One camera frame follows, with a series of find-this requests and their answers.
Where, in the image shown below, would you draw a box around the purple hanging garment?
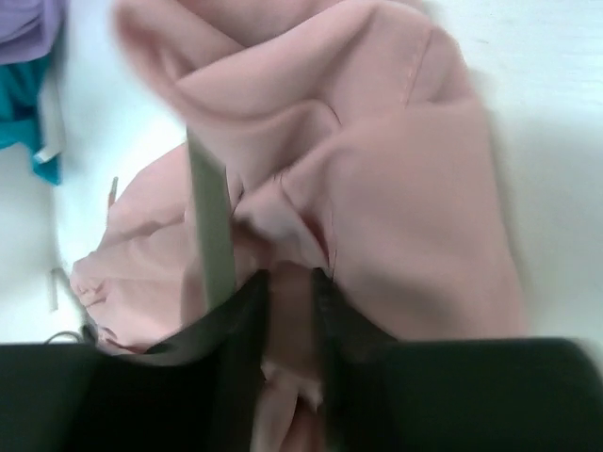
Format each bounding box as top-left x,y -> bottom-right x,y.
1,1 -> 57,65

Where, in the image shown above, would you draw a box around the teal hanging garment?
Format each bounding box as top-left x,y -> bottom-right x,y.
1,55 -> 62,186

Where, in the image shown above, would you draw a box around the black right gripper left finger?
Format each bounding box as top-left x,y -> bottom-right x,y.
1,271 -> 269,451

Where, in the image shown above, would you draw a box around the grey clothes hanger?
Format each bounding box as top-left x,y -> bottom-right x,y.
187,130 -> 236,311

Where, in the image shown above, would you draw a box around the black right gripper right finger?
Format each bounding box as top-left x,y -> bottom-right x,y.
312,269 -> 602,451

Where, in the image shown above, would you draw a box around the pink trousers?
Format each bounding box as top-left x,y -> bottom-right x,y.
71,1 -> 525,451

